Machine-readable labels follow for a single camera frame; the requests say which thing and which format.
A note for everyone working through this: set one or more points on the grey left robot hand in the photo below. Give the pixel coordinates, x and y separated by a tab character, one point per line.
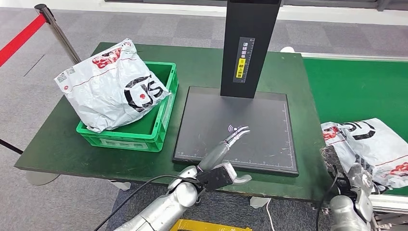
213	156

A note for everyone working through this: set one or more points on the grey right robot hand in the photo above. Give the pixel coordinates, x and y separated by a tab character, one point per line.
363	177

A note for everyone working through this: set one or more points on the pale round table foot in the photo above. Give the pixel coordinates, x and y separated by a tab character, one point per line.
40	178

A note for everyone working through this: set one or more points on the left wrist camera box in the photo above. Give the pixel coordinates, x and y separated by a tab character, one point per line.
216	178

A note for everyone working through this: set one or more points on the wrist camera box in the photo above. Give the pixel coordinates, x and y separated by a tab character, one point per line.
331	159
216	178

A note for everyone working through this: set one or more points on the green plastic crate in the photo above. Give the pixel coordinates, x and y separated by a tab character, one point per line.
149	124

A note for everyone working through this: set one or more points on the white table foot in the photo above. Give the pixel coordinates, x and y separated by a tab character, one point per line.
120	185
259	202
288	49

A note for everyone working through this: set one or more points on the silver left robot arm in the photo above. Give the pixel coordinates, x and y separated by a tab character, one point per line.
165	210

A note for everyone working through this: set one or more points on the steel stanchion post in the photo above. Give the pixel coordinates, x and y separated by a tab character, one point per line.
60	36

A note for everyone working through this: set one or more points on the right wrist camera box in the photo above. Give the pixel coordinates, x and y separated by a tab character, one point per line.
331	159

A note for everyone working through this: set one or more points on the red barrier belt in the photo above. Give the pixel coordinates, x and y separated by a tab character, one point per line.
19	39

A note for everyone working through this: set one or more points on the green conveyor belt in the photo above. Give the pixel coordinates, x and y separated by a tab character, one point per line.
350	89

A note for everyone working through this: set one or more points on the black inbound scanner machine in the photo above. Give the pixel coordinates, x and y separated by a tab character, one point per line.
261	105

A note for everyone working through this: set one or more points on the yellow taped block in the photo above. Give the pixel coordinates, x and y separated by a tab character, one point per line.
207	226

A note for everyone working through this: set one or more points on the white poly mailer parcel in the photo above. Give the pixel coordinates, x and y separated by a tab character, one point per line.
105	92
382	146

